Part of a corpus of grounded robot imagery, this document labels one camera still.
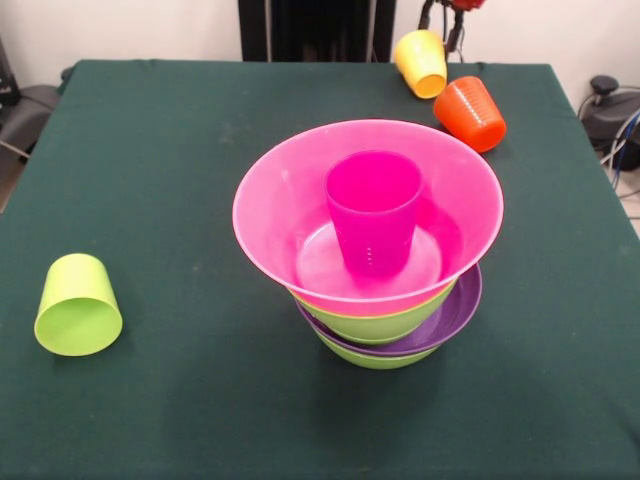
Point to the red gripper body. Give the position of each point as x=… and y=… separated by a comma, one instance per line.
x=467, y=4

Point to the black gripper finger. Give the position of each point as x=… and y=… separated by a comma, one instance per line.
x=425, y=15
x=454, y=32

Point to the yellow plastic cup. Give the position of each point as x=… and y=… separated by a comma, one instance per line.
x=430, y=82
x=417, y=47

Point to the orange plastic cup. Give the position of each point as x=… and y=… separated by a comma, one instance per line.
x=470, y=117

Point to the purple plastic cup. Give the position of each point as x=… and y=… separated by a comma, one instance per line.
x=375, y=225

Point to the large pink plastic bowl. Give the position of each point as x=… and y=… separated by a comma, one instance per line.
x=280, y=210

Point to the purple plastic bowl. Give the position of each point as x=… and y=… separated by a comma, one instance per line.
x=460, y=310

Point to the large green plastic bowl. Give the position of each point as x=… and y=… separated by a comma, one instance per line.
x=380, y=325

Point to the small green plastic bowl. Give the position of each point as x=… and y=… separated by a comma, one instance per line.
x=385, y=343

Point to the medium green plastic bowl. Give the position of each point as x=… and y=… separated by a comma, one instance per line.
x=380, y=361

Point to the lime green plastic cup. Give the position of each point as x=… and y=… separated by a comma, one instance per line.
x=77, y=320

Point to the dark green tablecloth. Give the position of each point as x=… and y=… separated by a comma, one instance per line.
x=150, y=400

